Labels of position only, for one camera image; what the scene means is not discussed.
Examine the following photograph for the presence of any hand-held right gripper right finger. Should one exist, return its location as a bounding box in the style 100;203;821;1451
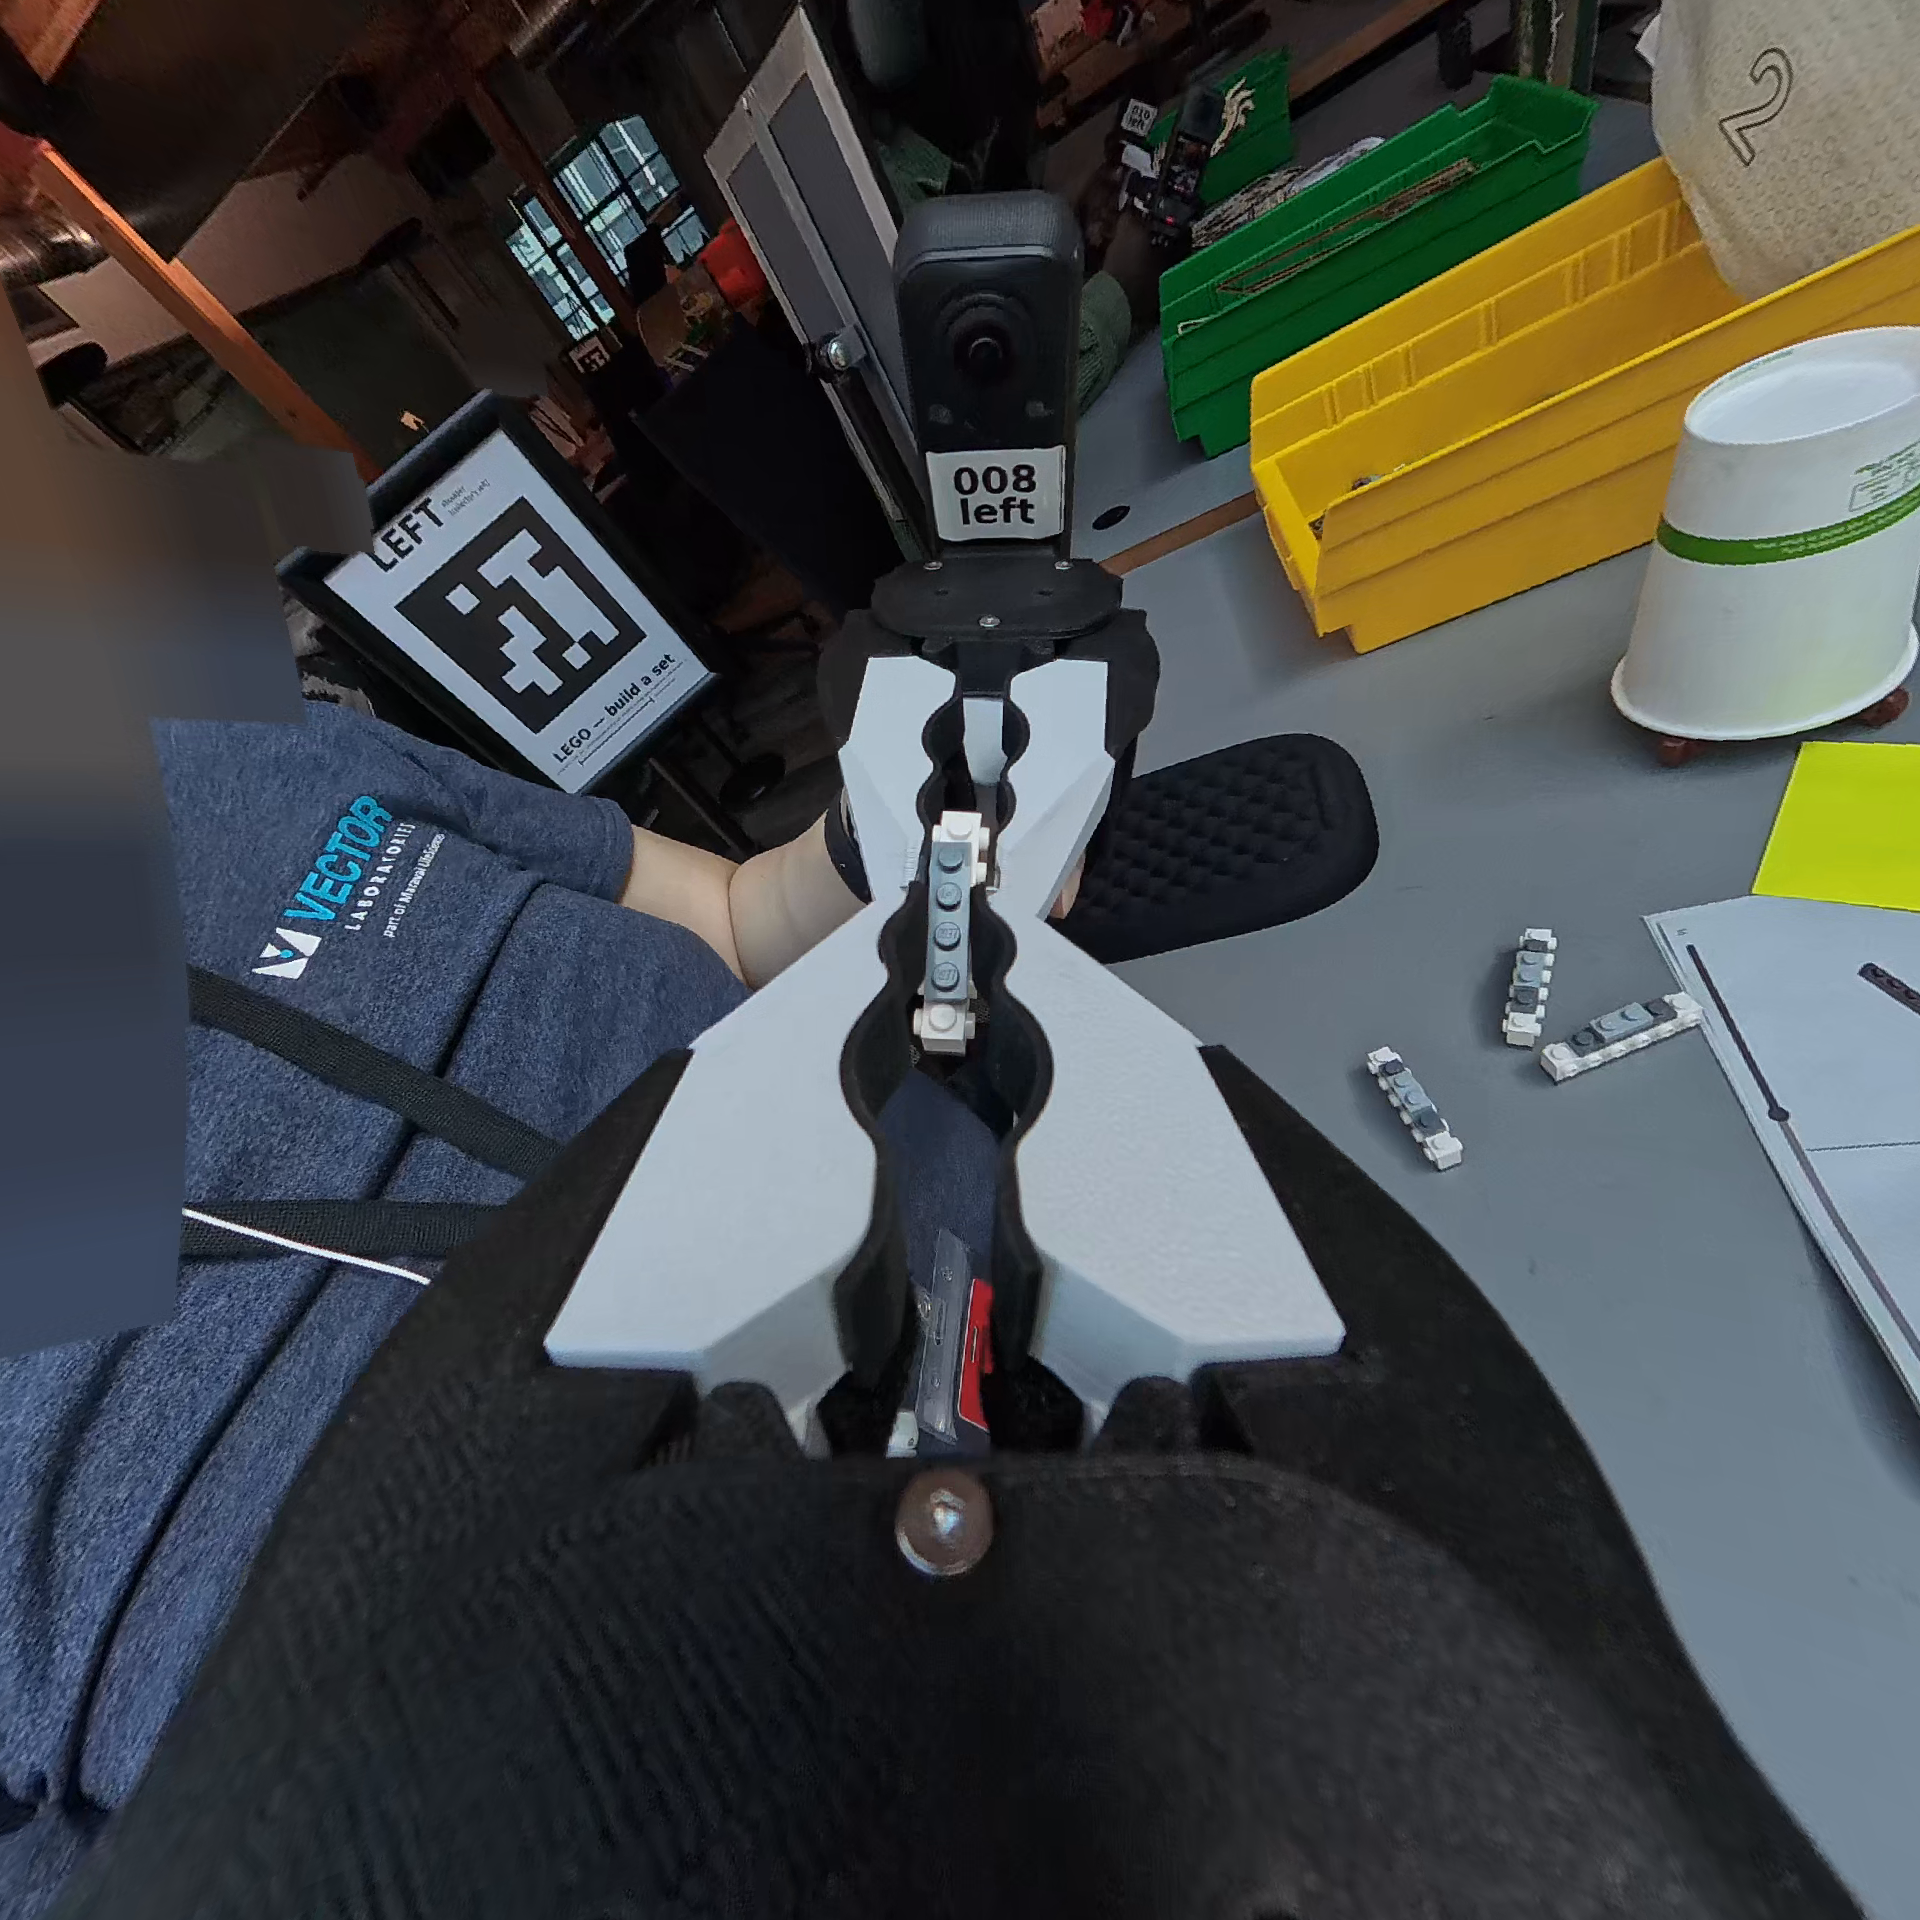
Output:
978;900;1346;1445

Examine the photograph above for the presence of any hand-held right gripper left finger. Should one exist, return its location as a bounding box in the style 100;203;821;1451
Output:
545;885;924;1454

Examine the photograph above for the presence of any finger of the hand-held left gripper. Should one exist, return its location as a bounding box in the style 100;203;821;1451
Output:
834;653;969;904
983;655;1137;922

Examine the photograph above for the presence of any grey lego assembly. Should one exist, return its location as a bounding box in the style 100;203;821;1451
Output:
913;810;1002;1052

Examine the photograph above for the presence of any person's left forearm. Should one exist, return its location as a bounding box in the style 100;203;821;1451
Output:
612;823;740;963

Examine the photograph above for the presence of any lego instruction booklet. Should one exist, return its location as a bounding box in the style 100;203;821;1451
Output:
1645;896;1920;1412

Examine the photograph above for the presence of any person's left hand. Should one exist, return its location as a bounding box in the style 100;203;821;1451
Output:
727;824;904;991

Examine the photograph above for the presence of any black wrist rest pad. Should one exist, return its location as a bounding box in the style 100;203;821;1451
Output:
1050;735;1383;964

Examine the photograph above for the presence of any person's blue shirt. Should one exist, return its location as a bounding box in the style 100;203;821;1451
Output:
0;703;999;1920

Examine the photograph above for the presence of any grey metal cabinet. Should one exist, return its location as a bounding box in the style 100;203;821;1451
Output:
705;7;933;558

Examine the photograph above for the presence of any green plastic bin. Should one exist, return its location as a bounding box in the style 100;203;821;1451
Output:
1159;76;1601;460
1148;52;1297;212

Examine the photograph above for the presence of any black framed marker sign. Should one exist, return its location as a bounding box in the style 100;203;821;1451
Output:
276;392;722;797

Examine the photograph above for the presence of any yellow plastic bin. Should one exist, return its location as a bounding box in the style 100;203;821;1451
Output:
1248;158;1920;653

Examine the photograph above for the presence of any white green-striped paper cup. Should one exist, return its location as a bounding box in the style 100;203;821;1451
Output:
1612;326;1920;746

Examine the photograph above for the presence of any yellow-green sticky note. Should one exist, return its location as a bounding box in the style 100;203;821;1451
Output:
1752;738;1920;911

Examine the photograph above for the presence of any white paper bag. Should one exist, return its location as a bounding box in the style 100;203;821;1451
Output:
1650;0;1920;302

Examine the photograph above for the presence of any black camera with tag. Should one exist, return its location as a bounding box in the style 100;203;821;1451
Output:
1119;83;1248;234

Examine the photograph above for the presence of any black shoulder strap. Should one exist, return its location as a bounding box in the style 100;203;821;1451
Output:
181;967;565;1285

